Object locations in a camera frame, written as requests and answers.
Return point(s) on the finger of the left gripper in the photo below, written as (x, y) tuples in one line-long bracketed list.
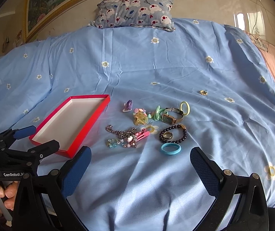
[(8, 137), (37, 153)]

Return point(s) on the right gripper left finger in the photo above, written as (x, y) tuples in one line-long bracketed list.
[(61, 183)]

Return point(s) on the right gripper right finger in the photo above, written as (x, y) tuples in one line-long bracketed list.
[(250, 213)]

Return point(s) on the yellow-green plastic hair claw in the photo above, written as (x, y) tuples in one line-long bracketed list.
[(140, 117)]

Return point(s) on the yellow hair elastic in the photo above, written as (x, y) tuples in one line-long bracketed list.
[(185, 108)]

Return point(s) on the red jewelry box tray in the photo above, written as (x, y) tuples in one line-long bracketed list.
[(70, 122)]

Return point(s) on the blue hair elastic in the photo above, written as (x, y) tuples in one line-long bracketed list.
[(170, 148)]

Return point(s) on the pink hair clip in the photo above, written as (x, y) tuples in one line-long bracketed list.
[(144, 133)]

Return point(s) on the light blue floral bedsheet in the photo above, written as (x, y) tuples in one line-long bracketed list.
[(204, 84)]

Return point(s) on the gold square wristwatch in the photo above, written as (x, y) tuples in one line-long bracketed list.
[(170, 119)]

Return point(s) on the grey patterned pillow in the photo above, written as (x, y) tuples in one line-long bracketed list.
[(134, 13)]

